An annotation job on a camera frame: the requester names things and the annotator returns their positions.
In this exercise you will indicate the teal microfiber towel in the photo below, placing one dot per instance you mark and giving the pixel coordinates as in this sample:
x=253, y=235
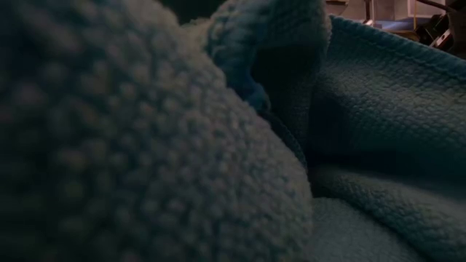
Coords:
x=382, y=109

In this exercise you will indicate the light blue microfiber towel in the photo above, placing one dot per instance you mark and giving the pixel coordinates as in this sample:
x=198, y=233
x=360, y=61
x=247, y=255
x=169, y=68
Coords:
x=255, y=29

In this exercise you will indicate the grey-blue microfiber towel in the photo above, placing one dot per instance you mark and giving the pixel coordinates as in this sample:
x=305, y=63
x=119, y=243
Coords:
x=109, y=145

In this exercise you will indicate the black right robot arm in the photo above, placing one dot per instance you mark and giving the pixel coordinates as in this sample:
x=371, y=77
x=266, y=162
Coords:
x=449, y=22

